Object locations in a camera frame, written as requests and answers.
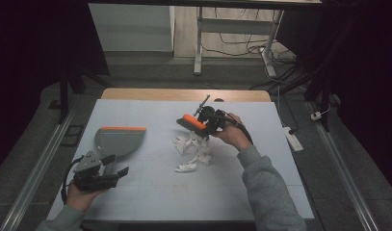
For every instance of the wooden table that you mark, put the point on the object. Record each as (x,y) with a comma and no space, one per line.
(151,94)

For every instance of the white cabinet panel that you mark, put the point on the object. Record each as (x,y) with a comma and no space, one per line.
(132,29)

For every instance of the white desk frame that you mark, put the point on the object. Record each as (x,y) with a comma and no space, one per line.
(235,26)

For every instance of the white plug adapter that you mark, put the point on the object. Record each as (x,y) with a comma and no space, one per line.
(316,115)

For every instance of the white power strip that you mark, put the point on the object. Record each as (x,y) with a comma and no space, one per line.
(293,139)

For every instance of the black metal stand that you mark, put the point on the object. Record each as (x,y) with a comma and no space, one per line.
(63,89)
(323,93)

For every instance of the black floor frame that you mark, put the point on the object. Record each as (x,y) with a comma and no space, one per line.
(73,135)

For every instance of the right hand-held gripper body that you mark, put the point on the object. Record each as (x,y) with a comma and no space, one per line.
(214,118)

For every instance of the pile of white paper scraps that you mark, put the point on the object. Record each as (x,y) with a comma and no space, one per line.
(198,150)

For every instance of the grey dustpan with orange edge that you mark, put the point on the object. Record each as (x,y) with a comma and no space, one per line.
(119,141)

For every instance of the dark curtain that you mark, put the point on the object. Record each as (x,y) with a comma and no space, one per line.
(30,64)
(360,64)

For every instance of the pale blue table board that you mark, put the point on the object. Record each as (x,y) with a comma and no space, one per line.
(158,202)

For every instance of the person's right hand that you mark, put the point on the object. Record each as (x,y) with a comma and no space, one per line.
(233,133)

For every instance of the person's left hand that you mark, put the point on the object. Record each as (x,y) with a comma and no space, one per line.
(78,199)

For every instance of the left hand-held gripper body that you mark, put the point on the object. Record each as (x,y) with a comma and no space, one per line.
(87,165)

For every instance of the metal floor rail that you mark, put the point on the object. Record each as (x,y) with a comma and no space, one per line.
(344,173)
(39,173)

